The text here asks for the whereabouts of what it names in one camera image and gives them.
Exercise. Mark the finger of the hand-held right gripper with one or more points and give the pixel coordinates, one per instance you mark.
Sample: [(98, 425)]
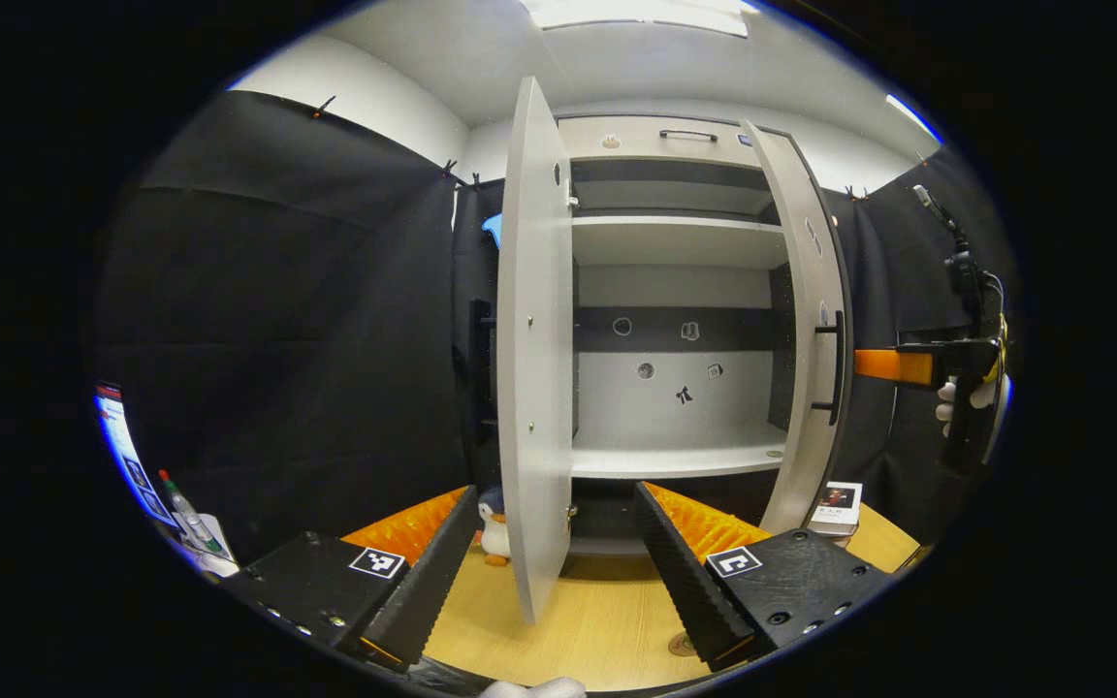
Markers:
[(883, 366)]

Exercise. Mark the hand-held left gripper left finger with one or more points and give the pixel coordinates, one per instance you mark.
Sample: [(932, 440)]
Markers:
[(432, 572)]

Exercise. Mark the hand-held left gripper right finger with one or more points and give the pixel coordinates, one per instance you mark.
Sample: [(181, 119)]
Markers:
[(680, 572)]

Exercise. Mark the round brown coaster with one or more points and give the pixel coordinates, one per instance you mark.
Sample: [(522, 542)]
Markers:
[(680, 646)]

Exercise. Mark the white cabinet door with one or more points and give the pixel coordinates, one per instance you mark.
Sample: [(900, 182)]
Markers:
[(811, 291), (534, 368)]

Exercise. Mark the white and grey cabinet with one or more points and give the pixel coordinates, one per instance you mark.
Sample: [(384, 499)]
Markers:
[(675, 446)]

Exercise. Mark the penguin plush toy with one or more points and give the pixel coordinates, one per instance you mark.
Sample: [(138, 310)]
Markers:
[(494, 533)]

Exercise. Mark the stack of books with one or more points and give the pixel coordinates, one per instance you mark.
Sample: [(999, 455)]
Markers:
[(835, 509)]

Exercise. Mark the small ceiling light panel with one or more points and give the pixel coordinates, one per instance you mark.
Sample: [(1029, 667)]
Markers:
[(912, 116)]

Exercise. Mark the pen with red tip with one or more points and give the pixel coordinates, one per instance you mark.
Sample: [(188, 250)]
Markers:
[(188, 509)]

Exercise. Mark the bright printed poster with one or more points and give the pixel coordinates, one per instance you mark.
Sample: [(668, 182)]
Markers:
[(132, 456)]

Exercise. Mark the large ceiling light panel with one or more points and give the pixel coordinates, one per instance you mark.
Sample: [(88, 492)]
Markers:
[(636, 15)]

